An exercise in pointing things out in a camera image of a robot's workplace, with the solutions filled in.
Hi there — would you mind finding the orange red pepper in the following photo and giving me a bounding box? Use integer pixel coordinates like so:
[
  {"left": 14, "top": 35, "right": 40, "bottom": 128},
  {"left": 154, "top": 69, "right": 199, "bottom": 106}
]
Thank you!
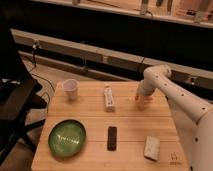
[{"left": 135, "top": 95, "right": 152, "bottom": 101}]

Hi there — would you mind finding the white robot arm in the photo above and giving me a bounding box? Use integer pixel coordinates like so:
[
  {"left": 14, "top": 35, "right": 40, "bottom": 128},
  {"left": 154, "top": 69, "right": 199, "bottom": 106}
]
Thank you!
[{"left": 135, "top": 65, "right": 213, "bottom": 171}]

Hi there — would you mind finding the green ceramic bowl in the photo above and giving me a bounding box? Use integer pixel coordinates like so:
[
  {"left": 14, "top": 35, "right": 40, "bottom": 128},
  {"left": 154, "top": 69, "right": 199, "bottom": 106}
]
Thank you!
[{"left": 48, "top": 119, "right": 86, "bottom": 158}]

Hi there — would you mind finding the white tube bottle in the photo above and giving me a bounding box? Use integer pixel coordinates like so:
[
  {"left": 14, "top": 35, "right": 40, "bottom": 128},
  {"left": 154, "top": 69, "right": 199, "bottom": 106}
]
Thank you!
[{"left": 104, "top": 84, "right": 115, "bottom": 112}]

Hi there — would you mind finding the black remote control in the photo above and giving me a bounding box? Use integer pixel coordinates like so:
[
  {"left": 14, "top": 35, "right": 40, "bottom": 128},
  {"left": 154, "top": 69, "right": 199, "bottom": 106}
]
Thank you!
[{"left": 107, "top": 126, "right": 117, "bottom": 151}]

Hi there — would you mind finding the white sponge block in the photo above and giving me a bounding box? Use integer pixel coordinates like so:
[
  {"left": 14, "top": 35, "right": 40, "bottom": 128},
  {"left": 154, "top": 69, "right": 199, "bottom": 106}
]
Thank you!
[{"left": 144, "top": 136, "right": 160, "bottom": 161}]

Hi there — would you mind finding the white paper cup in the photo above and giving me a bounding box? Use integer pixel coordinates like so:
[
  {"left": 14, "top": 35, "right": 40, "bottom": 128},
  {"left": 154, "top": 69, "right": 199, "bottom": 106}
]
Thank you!
[{"left": 62, "top": 79, "right": 78, "bottom": 100}]

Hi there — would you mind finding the black chair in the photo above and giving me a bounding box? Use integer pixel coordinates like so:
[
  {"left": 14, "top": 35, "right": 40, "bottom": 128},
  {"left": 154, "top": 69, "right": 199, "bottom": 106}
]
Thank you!
[{"left": 0, "top": 8, "right": 47, "bottom": 165}]

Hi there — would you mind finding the black floor cable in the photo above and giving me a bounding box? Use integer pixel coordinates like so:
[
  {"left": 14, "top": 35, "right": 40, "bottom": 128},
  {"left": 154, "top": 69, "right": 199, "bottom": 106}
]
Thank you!
[{"left": 20, "top": 54, "right": 56, "bottom": 111}]

